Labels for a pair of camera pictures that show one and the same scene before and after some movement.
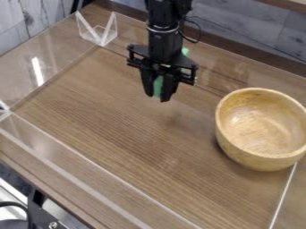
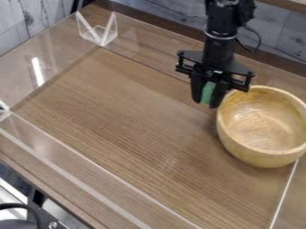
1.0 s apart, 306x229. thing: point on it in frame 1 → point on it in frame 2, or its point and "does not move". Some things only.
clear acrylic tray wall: x=102 y=198 does not move
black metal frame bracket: x=39 y=219 does not move
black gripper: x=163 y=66 → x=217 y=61
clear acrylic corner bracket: x=98 y=34 does not move
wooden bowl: x=260 y=127 does not move
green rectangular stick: x=158 y=80 → x=207 y=91
